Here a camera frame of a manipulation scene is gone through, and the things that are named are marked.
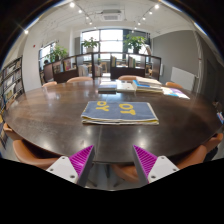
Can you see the tall wall bookshelf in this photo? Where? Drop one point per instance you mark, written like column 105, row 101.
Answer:
column 11, row 80

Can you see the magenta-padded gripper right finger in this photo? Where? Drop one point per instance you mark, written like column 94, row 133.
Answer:
column 161, row 166

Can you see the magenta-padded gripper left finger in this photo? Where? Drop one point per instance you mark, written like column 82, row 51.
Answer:
column 63, row 166

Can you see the beige book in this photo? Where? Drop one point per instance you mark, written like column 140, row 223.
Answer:
column 148, row 81

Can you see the white book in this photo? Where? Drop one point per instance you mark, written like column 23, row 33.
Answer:
column 125, row 87

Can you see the dark blue book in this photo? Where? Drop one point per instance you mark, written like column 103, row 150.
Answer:
column 107, row 87

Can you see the purple magazine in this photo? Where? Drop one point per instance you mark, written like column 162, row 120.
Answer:
column 180, row 93

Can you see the grey towel with yellow letters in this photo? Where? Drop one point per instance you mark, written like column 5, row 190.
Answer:
column 116, row 115

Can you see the dark curved shelf unit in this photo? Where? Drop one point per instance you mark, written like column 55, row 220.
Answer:
column 66, row 76

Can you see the small green potted plant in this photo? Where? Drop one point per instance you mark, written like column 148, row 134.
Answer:
column 90, row 43

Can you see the ceiling spotlights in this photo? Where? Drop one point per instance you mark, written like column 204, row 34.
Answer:
column 72, row 4

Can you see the large bright blue book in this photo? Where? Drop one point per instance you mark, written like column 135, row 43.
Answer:
column 146, row 89

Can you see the white wall radiator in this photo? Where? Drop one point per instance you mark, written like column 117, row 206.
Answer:
column 182, row 78

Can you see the large green potted plant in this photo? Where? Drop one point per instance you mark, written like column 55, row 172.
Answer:
column 135, row 42

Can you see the bushy green potted plant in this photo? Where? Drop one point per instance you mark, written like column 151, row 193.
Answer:
column 58, row 52

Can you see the white ceiling air conditioner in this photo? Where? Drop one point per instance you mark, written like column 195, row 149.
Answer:
column 111, row 15

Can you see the tan leather chair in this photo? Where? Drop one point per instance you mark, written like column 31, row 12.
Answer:
column 174, row 85
column 30, row 156
column 79, row 79
column 50, row 83
column 200, row 151
column 127, row 77
column 128, row 173

